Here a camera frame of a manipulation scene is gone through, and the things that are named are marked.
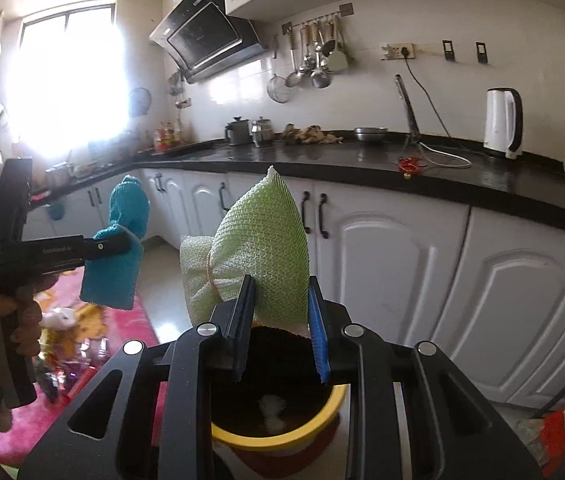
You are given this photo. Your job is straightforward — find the white power outlet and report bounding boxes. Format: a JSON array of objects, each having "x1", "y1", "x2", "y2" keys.
[{"x1": 381, "y1": 42, "x2": 416, "y2": 61}]

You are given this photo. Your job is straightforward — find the wire mesh strainer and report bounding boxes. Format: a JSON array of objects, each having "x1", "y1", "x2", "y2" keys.
[{"x1": 266, "y1": 35, "x2": 291, "y2": 104}]

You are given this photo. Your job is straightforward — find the metal utensil rail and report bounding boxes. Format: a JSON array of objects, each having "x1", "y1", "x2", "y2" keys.
[{"x1": 281, "y1": 10, "x2": 344, "y2": 32}]

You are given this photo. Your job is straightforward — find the steel ladle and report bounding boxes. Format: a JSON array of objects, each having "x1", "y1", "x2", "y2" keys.
[
  {"x1": 309, "y1": 24, "x2": 332, "y2": 90},
  {"x1": 285, "y1": 27, "x2": 306, "y2": 89}
]

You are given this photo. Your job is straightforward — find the group of condiment bottles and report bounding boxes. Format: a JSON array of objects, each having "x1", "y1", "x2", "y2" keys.
[{"x1": 154, "y1": 120, "x2": 184, "y2": 154}]

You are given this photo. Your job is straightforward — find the blue knitted cloth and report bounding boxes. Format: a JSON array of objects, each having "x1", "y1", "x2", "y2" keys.
[{"x1": 80, "y1": 175, "x2": 152, "y2": 311}]

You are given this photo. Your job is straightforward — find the steel bowl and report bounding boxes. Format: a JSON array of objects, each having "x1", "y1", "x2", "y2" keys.
[{"x1": 353, "y1": 127, "x2": 389, "y2": 145}]

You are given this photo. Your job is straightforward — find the brown crumpled cloth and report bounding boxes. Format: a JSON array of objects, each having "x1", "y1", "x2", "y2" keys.
[{"x1": 282, "y1": 123, "x2": 344, "y2": 145}]

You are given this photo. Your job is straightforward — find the white electric kettle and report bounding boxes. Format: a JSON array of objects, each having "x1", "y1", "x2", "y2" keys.
[{"x1": 483, "y1": 87, "x2": 524, "y2": 160}]

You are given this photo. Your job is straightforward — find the grey kettle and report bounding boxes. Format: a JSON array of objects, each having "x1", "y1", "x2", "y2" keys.
[{"x1": 225, "y1": 116, "x2": 251, "y2": 147}]

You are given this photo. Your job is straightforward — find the white crumpled paper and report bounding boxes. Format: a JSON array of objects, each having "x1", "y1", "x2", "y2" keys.
[{"x1": 257, "y1": 394, "x2": 289, "y2": 434}]

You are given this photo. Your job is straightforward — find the smartphone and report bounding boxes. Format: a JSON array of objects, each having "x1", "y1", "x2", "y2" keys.
[{"x1": 395, "y1": 74, "x2": 421, "y2": 137}]

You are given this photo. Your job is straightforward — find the red ornament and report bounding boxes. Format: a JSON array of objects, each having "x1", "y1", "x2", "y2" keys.
[{"x1": 397, "y1": 156, "x2": 426, "y2": 180}]

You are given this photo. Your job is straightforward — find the steel teapot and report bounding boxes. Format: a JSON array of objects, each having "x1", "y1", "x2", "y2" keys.
[{"x1": 250, "y1": 116, "x2": 274, "y2": 149}]

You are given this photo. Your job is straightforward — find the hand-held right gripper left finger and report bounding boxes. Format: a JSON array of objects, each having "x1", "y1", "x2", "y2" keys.
[{"x1": 17, "y1": 275, "x2": 258, "y2": 480}]

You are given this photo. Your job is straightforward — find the red plastic bag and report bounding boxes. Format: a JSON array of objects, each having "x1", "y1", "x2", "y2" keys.
[{"x1": 536, "y1": 400, "x2": 565, "y2": 463}]

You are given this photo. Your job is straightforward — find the white base cabinets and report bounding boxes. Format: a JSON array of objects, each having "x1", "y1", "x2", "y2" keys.
[{"x1": 27, "y1": 167, "x2": 565, "y2": 411}]

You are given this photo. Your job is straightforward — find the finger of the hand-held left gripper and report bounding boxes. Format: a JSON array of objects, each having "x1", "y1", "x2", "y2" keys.
[{"x1": 82, "y1": 236, "x2": 133, "y2": 262}]

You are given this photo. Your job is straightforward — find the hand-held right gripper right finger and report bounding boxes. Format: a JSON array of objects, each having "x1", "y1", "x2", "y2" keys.
[{"x1": 307, "y1": 276, "x2": 545, "y2": 480}]

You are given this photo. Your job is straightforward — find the kitchen window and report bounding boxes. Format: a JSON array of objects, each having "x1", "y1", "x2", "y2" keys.
[{"x1": 16, "y1": 4, "x2": 130, "y2": 148}]

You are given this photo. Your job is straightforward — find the black countertop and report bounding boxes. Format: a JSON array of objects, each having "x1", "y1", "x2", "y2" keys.
[{"x1": 27, "y1": 132, "x2": 565, "y2": 237}]

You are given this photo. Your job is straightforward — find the black power cable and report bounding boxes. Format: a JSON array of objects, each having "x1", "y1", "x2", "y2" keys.
[{"x1": 402, "y1": 52, "x2": 453, "y2": 140}]

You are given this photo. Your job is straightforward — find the yellow rimmed trash bin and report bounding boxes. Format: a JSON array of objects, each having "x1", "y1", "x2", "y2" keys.
[{"x1": 210, "y1": 325, "x2": 350, "y2": 450}]

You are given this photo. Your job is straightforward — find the black range hood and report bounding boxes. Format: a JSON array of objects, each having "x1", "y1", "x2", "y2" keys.
[{"x1": 150, "y1": 0, "x2": 269, "y2": 84}]

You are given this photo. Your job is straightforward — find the green mesh cloth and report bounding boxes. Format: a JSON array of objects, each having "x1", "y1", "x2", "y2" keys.
[{"x1": 179, "y1": 165, "x2": 311, "y2": 338}]

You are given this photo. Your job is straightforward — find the pink printed blanket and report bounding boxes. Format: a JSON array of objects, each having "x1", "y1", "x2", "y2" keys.
[{"x1": 0, "y1": 272, "x2": 168, "y2": 466}]

